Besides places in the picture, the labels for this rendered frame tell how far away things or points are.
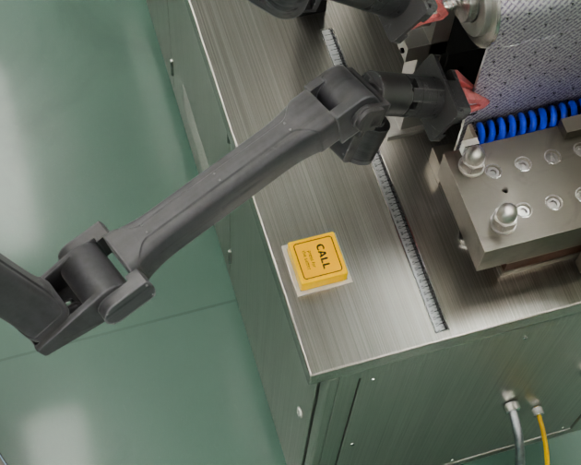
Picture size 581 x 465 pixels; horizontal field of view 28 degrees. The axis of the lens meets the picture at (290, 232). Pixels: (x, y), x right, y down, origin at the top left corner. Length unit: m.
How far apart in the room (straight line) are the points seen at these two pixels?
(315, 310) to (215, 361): 0.95
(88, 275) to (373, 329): 0.45
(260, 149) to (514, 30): 0.36
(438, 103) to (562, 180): 0.22
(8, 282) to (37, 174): 1.55
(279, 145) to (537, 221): 0.40
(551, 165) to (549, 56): 0.16
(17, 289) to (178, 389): 1.29
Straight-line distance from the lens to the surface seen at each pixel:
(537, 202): 1.62
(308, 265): 1.64
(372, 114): 1.43
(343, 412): 1.81
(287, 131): 1.41
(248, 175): 1.39
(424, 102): 1.52
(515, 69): 1.58
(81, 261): 1.39
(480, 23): 1.48
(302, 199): 1.71
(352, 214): 1.71
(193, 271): 2.65
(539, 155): 1.65
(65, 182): 2.79
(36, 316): 1.34
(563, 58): 1.61
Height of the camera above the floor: 2.40
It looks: 63 degrees down
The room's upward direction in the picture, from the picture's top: 6 degrees clockwise
